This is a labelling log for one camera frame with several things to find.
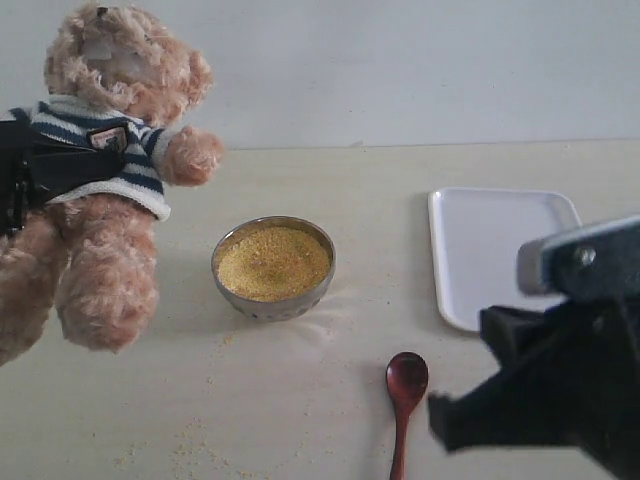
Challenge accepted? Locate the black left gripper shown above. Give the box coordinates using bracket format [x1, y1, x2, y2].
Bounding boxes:
[1, 120, 125, 238]

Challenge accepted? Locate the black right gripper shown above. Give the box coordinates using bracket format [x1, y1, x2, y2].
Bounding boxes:
[427, 302, 639, 479]

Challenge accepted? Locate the beige teddy bear striped sweater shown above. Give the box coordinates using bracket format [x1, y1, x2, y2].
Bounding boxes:
[1, 3, 223, 362]

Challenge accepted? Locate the dark red wooden spoon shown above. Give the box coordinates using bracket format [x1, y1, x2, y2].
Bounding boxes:
[386, 351, 429, 480]

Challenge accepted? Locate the white rectangular plastic tray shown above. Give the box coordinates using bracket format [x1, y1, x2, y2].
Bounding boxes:
[428, 187, 581, 333]

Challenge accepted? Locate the steel bowl of yellow grain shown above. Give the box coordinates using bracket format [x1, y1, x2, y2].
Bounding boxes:
[211, 215, 336, 322]

